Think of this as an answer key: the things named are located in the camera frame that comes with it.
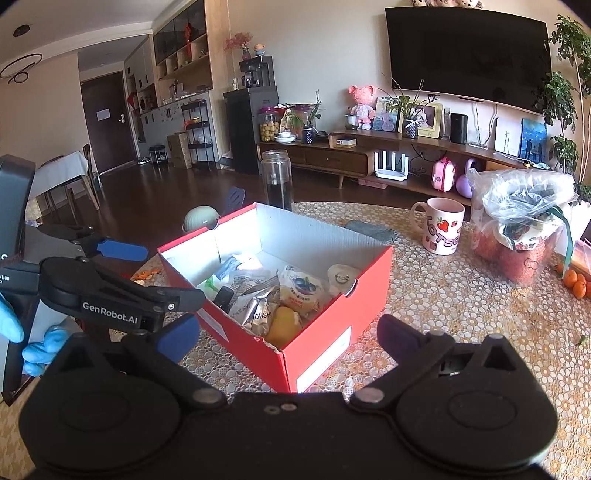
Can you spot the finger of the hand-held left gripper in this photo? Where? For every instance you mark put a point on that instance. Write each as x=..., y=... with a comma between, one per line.
x=122, y=251
x=184, y=299

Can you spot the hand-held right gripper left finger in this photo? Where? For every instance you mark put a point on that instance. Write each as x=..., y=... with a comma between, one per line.
x=178, y=339

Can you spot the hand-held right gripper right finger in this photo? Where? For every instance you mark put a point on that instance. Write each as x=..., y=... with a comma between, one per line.
x=395, y=330

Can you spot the white green snack packet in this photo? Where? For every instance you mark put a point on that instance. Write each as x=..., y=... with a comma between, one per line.
x=228, y=267

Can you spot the white printed packet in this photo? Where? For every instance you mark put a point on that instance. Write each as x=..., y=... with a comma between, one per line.
x=251, y=277

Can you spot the red shoe box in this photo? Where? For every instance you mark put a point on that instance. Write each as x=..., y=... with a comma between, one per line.
x=323, y=341

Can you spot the silver foil packet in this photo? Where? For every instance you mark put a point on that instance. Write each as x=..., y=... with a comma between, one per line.
x=261, y=316

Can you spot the blueberry bread packet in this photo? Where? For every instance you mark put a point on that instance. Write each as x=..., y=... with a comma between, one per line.
x=302, y=288

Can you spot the yellow potato-shaped toy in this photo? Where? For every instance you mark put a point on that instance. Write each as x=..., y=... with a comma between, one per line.
x=284, y=325

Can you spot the patterned tablecloth desktop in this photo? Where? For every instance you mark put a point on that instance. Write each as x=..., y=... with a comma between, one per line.
x=438, y=300

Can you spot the person's left hand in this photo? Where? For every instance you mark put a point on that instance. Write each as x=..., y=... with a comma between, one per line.
x=41, y=353

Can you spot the pale green round object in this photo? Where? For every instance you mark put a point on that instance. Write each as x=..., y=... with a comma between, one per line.
x=201, y=217

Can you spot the wooden dining chair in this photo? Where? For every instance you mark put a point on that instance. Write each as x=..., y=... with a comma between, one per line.
x=90, y=170

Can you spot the dining table with white cloth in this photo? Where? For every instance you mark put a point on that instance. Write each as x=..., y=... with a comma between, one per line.
x=60, y=175

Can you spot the grey cloth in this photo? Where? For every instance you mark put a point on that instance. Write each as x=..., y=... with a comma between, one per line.
x=369, y=230

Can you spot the small black stool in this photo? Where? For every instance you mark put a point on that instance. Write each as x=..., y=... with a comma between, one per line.
x=158, y=154

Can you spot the pink strawberry mug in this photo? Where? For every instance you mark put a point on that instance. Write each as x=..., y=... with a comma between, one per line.
x=443, y=230

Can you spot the cardboard box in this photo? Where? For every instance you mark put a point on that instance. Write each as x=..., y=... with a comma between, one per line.
x=178, y=150

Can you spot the dark wooden door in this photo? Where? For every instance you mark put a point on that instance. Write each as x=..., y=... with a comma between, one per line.
x=108, y=124

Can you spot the black shelving rack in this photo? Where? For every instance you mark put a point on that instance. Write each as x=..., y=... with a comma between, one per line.
x=198, y=134

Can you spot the empty glass jar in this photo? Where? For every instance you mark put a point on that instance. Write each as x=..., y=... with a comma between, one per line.
x=277, y=180

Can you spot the pink toy suitcase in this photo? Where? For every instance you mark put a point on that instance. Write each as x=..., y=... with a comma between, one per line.
x=443, y=174

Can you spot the white router with antennas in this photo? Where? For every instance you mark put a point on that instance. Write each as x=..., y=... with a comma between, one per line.
x=392, y=166

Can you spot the purple kettlebell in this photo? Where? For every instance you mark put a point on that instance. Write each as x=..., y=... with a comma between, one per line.
x=466, y=182

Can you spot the plastic bag with orange basket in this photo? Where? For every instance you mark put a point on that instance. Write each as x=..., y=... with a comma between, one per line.
x=521, y=221

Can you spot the wooden television console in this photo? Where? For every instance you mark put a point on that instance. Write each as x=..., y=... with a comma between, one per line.
x=351, y=157

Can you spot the black cabinet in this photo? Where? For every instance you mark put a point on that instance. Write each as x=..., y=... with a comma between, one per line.
x=249, y=124

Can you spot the pile of tangerines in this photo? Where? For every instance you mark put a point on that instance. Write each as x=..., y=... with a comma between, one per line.
x=572, y=279

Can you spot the small green leaf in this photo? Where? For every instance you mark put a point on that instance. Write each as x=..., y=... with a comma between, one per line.
x=582, y=341

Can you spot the white bowl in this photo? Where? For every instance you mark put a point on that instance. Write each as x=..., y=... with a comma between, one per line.
x=285, y=137

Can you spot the snack jar with purple lid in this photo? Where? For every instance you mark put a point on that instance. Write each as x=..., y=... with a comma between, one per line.
x=268, y=124

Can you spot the small cream box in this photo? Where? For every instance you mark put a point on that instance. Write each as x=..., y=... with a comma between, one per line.
x=342, y=141

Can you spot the black speaker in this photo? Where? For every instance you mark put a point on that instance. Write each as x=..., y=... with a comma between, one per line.
x=458, y=128

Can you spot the silver cup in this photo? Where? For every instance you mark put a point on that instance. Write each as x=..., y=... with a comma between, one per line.
x=351, y=121

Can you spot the small plant in dark vase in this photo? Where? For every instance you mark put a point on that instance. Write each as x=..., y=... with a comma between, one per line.
x=309, y=124

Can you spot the small blue picture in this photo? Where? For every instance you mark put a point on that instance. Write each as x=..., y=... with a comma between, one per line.
x=385, y=115

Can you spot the orchid plant in patterned vase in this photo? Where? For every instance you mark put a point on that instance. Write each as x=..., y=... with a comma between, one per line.
x=408, y=110

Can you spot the black coffee machine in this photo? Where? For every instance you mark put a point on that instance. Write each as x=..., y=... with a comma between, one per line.
x=256, y=71

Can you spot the pink doll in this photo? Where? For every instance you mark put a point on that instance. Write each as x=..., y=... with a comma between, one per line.
x=362, y=104

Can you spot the red flowers in vase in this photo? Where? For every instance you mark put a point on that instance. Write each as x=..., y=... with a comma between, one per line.
x=240, y=44

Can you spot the small cartoon figurine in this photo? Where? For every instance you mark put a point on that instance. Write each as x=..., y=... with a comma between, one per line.
x=259, y=48

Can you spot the tall potted tree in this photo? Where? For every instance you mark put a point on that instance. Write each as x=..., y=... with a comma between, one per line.
x=561, y=92

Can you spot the wooden wall shelving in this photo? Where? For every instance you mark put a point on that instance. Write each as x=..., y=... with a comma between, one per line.
x=180, y=46

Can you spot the yellow photo frame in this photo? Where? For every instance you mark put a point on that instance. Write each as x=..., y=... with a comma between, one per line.
x=429, y=117

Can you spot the wall television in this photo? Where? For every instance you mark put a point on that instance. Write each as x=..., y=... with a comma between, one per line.
x=468, y=55

